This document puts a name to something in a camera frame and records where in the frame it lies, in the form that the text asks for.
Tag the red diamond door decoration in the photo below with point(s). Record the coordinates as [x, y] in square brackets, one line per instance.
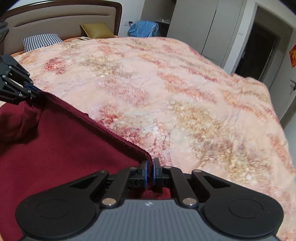
[293, 56]

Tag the blue garment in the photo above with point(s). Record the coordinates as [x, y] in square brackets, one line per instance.
[142, 29]

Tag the wall socket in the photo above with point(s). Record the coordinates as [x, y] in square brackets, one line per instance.
[129, 22]

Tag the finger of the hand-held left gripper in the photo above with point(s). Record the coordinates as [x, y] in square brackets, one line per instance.
[16, 69]
[25, 92]

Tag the houndstooth pillow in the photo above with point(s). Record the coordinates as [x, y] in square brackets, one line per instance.
[41, 41]

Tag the beige padded bed headboard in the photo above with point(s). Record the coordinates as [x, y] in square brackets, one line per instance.
[57, 18]

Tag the olive green pillow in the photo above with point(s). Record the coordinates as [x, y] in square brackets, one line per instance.
[97, 30]

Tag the white room door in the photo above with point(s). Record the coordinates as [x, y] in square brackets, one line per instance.
[286, 104]

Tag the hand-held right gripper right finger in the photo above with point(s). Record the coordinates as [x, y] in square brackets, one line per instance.
[154, 171]

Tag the floral peach quilt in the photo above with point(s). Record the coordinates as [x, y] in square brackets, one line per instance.
[185, 92]

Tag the grey built-in wardrobe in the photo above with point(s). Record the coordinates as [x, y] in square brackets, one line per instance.
[196, 23]

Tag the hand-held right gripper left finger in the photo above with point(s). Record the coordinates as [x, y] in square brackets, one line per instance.
[145, 172]

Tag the dark red long-sleeve sweater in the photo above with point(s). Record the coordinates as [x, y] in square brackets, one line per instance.
[57, 150]

